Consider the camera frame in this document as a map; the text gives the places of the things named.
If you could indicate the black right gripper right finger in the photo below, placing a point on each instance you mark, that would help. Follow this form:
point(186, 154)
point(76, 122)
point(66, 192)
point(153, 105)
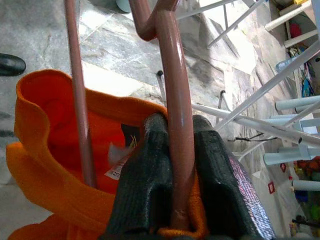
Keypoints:
point(220, 195)

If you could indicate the brown pink clothes hanger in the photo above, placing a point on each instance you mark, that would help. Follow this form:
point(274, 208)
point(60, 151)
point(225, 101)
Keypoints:
point(175, 75)

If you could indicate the orange shirt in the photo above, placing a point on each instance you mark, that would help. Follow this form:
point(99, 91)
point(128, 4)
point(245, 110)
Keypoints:
point(62, 162)

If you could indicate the pale grey folding table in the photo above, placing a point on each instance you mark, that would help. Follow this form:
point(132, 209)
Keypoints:
point(250, 125)

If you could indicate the pale blue tube frame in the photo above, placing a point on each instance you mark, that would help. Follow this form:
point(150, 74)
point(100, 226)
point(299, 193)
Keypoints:
point(290, 158)

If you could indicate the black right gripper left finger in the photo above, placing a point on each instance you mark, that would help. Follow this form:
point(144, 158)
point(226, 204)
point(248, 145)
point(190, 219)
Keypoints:
point(140, 190)

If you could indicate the white beige high chair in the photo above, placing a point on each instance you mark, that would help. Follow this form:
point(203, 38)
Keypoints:
point(287, 17)

